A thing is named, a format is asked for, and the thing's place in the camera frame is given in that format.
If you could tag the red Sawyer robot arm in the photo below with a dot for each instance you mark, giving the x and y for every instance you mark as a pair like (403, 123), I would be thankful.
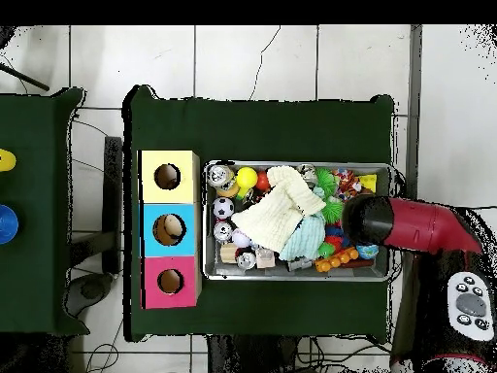
(415, 225)

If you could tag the shallow mesh bin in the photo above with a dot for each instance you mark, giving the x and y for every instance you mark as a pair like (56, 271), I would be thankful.
(271, 274)

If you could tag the wooden box with three holes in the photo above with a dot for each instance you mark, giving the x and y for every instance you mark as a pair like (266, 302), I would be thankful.
(182, 241)

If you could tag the black and white soccer ball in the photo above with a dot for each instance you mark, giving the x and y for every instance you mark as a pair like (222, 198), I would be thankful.
(223, 208)

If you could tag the yellow tennis ball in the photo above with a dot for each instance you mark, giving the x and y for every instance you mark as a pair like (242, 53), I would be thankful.
(247, 177)

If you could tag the cream knitted cloth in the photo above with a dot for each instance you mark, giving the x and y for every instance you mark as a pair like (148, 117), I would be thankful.
(275, 217)

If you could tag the silver drink can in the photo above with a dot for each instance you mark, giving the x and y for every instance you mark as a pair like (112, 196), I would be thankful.
(223, 232)

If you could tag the printed drink can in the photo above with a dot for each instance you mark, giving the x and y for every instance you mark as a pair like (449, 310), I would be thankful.
(220, 176)

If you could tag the light blue knitted cloth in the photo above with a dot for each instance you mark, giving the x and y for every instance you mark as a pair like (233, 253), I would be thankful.
(306, 239)

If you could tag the dark green tablecloth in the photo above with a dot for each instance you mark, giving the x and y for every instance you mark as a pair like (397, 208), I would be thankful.
(31, 272)
(264, 132)

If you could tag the blue green globe ball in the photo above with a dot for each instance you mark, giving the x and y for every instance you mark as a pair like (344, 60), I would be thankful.
(367, 251)

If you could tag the black upright panel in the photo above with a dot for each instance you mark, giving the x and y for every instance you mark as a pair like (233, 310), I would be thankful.
(113, 202)

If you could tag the grey stand base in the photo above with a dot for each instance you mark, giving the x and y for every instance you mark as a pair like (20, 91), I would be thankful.
(89, 291)

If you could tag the blue plastic cup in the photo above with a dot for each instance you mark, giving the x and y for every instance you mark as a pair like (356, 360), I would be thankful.
(7, 224)

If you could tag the yellow plastic cup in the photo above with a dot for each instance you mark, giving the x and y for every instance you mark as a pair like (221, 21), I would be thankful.
(6, 160)

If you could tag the dark thin rod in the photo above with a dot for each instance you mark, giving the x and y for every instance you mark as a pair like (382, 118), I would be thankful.
(27, 78)

